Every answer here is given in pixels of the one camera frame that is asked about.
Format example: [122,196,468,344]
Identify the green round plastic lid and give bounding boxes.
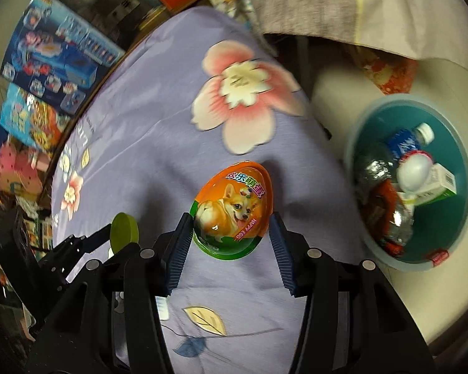
[110,213,139,255]

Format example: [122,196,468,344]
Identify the red foil snack wrapper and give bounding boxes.
[361,179,413,257]

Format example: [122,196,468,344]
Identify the orange dog egg shell half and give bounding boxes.
[190,161,274,261]

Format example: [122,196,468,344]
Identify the plastic water bottle blue label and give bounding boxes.
[353,122,435,191]

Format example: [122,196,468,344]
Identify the green white carton box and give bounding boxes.
[397,163,457,213]

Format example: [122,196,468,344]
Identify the teal plastic trash bin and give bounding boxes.
[344,94,468,272]

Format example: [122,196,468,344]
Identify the pink butterfly toy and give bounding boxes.
[0,142,51,200]

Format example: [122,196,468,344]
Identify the purple floral tablecloth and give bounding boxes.
[51,7,364,373]

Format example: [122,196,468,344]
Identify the colourful cartoon toy package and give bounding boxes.
[0,84,71,154]

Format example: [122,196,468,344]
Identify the red patterned floor mat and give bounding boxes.
[344,45,418,95]

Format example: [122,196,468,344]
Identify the blue toy box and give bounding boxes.
[1,0,125,116]

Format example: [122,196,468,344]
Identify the grey lilac floral cloth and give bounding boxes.
[209,0,468,70]

